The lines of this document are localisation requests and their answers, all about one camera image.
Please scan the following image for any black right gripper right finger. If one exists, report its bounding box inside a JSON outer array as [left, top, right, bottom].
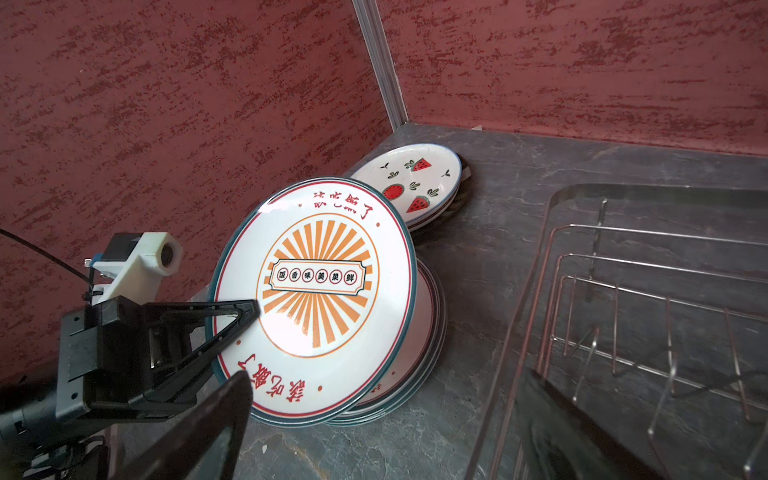
[[517, 370, 661, 480]]

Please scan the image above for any aluminium left corner post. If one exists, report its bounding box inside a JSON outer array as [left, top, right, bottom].
[[352, 0, 409, 131]]

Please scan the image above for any chrome wire dish rack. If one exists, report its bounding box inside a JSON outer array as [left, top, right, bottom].
[[465, 183, 767, 479]]

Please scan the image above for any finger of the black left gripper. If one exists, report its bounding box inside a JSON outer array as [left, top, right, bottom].
[[143, 300, 260, 404]]

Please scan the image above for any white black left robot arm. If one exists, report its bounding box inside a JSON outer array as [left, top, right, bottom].
[[1, 296, 260, 478]]

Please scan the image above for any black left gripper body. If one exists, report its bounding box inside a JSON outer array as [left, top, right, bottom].
[[55, 296, 198, 420]]

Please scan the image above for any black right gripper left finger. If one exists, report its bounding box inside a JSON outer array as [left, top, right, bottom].
[[114, 371, 252, 479]]

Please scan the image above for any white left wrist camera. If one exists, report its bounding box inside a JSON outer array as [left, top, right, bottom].
[[88, 232, 184, 305]]

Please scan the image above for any dark striped rim plate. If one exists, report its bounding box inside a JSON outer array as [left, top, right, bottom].
[[410, 156, 473, 237]]

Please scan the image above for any strawberry pattern white plate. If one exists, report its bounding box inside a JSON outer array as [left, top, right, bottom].
[[351, 143, 463, 231]]

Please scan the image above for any orange sunburst white plate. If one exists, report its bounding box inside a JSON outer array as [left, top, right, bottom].
[[209, 177, 418, 428]]

